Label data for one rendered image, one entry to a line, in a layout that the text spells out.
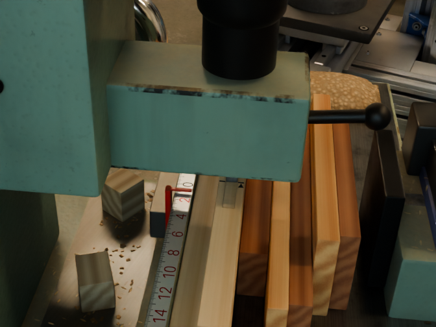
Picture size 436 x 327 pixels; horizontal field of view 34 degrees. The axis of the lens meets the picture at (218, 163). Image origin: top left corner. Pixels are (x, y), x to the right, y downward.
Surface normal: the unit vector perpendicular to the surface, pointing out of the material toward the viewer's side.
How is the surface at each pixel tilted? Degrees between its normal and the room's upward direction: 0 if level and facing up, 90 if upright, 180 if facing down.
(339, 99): 35
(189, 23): 0
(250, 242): 0
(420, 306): 90
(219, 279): 0
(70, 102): 90
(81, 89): 90
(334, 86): 17
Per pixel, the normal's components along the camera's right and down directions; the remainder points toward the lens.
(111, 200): -0.65, 0.43
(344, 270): -0.09, 0.58
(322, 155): 0.04, -0.81
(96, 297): 0.25, 0.58
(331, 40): -0.40, 0.52
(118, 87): -0.07, 0.22
